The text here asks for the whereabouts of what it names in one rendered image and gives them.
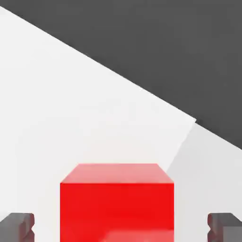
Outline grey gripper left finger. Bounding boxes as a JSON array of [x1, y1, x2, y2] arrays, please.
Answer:
[[0, 213, 35, 242]]

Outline small red cube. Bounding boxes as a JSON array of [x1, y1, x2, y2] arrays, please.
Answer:
[[60, 163, 175, 242]]

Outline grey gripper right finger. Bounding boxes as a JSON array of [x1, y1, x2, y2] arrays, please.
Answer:
[[207, 213, 242, 242]]

